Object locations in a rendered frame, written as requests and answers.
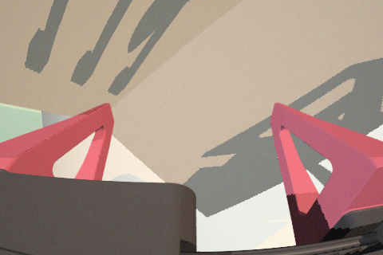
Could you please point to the tan wall panel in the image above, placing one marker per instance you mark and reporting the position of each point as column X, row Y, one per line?
column 68, row 56

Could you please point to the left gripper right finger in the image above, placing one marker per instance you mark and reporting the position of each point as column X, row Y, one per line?
column 356, row 182

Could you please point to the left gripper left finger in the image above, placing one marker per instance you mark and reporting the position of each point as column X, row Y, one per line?
column 35, row 153

